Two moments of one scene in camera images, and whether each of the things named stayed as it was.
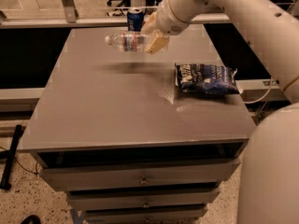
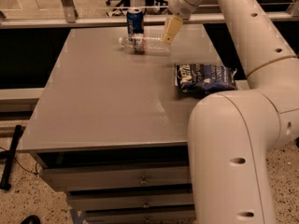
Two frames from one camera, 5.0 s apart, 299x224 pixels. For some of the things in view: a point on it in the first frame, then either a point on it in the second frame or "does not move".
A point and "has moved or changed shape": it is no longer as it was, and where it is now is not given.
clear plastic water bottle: (130, 41) has moved or changed shape
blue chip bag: (201, 79) does not move
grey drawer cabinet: (114, 128) does not move
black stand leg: (7, 157) does not move
